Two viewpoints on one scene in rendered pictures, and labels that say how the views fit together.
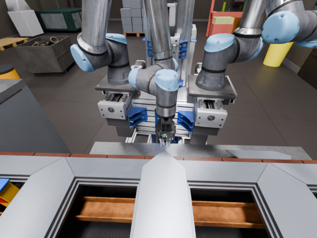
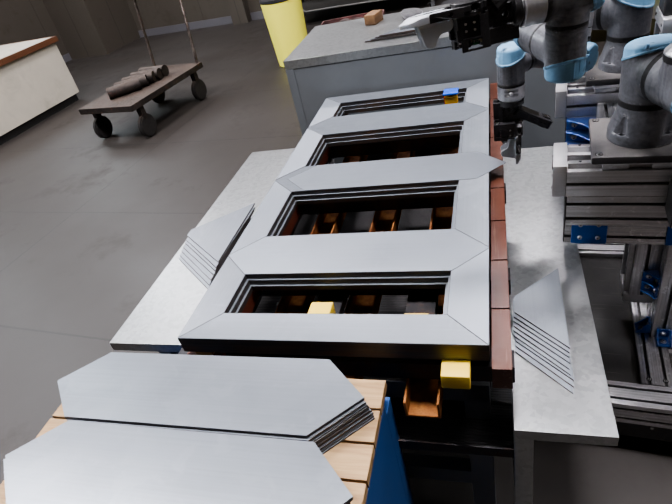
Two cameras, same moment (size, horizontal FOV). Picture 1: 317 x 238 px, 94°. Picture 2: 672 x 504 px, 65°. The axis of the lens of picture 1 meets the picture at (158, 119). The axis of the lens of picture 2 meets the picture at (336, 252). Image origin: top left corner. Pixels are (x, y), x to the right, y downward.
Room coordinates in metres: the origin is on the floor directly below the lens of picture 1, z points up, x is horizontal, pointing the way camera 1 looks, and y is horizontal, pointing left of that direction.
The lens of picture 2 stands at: (0.32, -1.57, 1.69)
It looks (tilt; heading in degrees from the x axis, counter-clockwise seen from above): 35 degrees down; 109
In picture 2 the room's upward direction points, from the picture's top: 14 degrees counter-clockwise
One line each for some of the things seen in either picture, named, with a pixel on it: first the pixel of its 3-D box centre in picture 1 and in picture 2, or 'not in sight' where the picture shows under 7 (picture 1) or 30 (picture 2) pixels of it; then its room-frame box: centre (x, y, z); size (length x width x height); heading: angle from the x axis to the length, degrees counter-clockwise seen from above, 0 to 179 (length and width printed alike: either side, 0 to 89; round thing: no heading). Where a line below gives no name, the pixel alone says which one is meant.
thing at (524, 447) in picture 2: not in sight; (513, 296); (0.43, -0.22, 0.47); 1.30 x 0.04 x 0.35; 87
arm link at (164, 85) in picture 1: (165, 88); (511, 64); (0.44, -0.03, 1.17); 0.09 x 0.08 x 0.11; 52
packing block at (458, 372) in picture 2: not in sight; (456, 373); (0.26, -0.82, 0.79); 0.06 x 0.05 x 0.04; 177
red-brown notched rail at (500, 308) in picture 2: (163, 163); (497, 181); (0.40, -0.02, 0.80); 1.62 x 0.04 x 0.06; 87
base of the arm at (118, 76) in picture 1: (120, 70); (626, 48); (0.80, 0.21, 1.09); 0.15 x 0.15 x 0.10
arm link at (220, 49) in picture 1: (218, 51); (652, 67); (0.72, -0.29, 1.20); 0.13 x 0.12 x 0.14; 107
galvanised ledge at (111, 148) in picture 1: (197, 158); (540, 249); (0.51, -0.23, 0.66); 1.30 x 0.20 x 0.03; 87
